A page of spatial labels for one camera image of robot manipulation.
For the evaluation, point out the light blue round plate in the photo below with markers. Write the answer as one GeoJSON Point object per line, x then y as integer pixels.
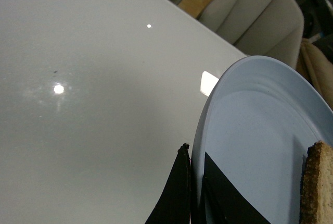
{"type": "Point", "coordinates": [257, 125]}

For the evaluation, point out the grey armchair on right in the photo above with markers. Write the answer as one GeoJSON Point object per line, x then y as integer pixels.
{"type": "Point", "coordinates": [272, 28]}

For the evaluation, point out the black appliance at right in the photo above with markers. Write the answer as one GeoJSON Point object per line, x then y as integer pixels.
{"type": "Point", "coordinates": [317, 22]}

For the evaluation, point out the brown bread slice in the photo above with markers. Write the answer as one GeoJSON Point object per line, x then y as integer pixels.
{"type": "Point", "coordinates": [316, 190]}

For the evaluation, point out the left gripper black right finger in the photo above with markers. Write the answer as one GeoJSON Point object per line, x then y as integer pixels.
{"type": "Point", "coordinates": [226, 202]}

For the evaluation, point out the beige sofa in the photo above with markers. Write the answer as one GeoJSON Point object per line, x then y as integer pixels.
{"type": "Point", "coordinates": [316, 69]}

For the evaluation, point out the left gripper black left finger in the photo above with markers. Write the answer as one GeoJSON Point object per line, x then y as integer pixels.
{"type": "Point", "coordinates": [173, 205]}

